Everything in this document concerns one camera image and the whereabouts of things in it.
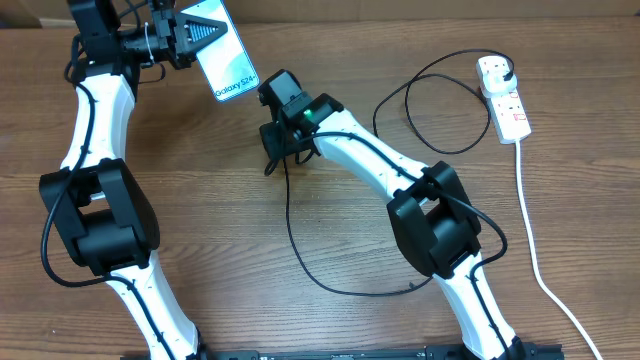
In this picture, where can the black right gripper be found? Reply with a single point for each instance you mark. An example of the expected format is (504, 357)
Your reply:
(273, 135)

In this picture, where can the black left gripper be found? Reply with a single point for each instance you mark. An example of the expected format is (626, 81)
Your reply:
(175, 36)

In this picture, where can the blue Galaxy smartphone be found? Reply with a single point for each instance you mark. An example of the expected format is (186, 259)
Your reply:
(225, 62)

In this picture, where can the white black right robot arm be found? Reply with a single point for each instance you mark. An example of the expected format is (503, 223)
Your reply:
(435, 226)

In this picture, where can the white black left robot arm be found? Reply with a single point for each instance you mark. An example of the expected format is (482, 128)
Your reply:
(104, 219)

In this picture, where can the white USB charger plug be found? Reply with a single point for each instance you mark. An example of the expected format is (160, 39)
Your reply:
(491, 71)

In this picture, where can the white power strip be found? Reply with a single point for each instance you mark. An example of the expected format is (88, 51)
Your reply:
(509, 117)

